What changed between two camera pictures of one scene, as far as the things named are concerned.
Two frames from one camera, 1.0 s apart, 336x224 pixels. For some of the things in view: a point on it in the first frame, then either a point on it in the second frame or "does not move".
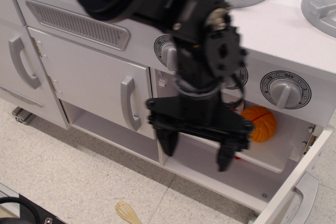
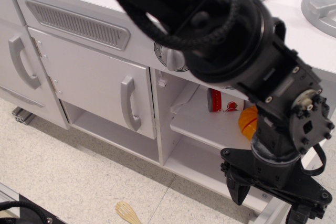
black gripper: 200,113 → 284,179
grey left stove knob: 166,50 does not move
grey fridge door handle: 15,46 does not move
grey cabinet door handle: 127,87 does not move
